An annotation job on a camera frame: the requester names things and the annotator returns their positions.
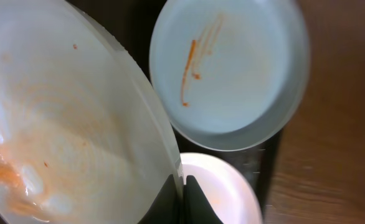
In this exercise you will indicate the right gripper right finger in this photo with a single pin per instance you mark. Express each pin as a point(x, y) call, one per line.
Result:
point(196, 207)

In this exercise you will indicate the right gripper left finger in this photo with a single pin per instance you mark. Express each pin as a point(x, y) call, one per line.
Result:
point(166, 207)

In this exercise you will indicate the pink white plate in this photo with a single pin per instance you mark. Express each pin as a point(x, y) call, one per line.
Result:
point(229, 194)

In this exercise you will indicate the cream plate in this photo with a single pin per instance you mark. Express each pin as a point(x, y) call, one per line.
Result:
point(83, 136)

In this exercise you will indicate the pale blue plate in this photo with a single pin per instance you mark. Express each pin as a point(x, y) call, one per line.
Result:
point(229, 73)

